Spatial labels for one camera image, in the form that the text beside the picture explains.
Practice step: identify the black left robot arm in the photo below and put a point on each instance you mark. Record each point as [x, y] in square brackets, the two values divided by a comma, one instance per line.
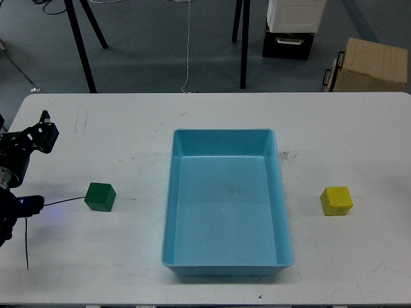
[8, 212]

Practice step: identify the green wooden block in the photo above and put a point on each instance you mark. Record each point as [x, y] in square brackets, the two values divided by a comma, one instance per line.
[100, 197]

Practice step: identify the yellow wooden block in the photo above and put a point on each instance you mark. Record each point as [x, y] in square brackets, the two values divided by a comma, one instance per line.
[336, 201]

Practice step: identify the thin black cable tie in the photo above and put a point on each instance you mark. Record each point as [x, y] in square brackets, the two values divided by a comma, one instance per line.
[66, 200]

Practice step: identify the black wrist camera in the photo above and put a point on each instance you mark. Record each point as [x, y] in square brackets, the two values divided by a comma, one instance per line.
[28, 206]

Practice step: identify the thin black cable tie vertical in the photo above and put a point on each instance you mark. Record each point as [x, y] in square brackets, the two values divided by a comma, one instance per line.
[26, 241]

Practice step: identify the blue plastic bin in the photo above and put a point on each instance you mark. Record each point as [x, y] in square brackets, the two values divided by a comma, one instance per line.
[225, 211]

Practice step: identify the black storage box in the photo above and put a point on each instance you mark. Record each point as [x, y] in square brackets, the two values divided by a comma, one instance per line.
[292, 46]

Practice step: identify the black table leg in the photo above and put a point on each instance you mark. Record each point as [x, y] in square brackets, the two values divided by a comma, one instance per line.
[244, 43]
[95, 26]
[236, 22]
[80, 45]

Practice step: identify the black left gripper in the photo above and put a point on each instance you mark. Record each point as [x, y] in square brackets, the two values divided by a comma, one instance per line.
[16, 148]

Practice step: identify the wooden box with handles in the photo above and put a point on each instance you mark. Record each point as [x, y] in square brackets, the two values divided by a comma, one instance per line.
[365, 66]

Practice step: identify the black table leg left inner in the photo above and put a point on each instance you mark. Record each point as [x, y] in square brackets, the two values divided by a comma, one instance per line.
[95, 26]

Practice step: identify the black table leg right inner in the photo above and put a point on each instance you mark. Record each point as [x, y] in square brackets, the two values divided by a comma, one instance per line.
[236, 22]

